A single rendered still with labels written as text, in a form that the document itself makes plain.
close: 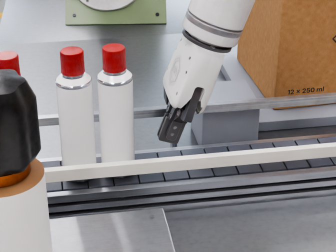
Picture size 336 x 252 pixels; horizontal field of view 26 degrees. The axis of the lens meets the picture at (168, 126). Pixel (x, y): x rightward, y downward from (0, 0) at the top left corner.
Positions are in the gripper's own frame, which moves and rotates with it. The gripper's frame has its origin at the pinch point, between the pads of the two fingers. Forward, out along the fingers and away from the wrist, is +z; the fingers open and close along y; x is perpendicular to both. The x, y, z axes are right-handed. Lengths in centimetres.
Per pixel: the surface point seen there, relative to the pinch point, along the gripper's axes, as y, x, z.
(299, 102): -3.2, 19.7, -8.2
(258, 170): 3.8, 14.4, 1.6
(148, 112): -3.2, -3.3, -0.3
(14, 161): 31.6, -25.5, -7.7
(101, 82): 1.7, -13.0, -5.3
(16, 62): 1.3, -25.0, -5.0
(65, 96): 2.5, -17.3, -2.3
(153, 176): 3.0, -0.9, 7.2
